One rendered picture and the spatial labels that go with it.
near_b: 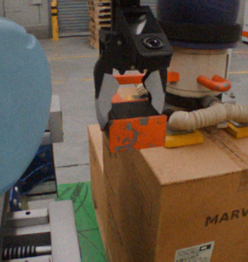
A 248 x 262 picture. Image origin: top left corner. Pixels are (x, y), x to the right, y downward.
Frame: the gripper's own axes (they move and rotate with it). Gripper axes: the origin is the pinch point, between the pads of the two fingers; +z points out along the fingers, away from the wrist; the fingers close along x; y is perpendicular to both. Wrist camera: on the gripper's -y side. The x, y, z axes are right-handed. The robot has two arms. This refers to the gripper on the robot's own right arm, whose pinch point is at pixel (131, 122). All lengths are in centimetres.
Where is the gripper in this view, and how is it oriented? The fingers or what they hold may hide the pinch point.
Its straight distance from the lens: 47.8
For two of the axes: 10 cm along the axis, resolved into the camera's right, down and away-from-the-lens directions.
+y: -2.5, -4.2, 8.7
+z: 0.0, 9.0, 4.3
